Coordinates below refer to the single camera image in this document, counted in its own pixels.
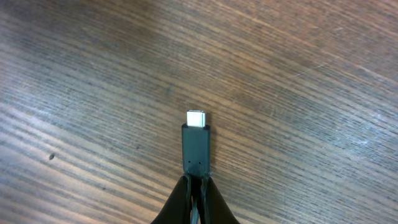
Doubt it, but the black USB charging cable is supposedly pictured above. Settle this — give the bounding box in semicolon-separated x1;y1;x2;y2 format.
181;110;211;224

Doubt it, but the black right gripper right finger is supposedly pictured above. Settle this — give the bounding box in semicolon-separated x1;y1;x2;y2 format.
198;177;239;224

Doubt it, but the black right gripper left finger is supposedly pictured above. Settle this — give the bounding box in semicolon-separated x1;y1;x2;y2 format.
151;175;192;224

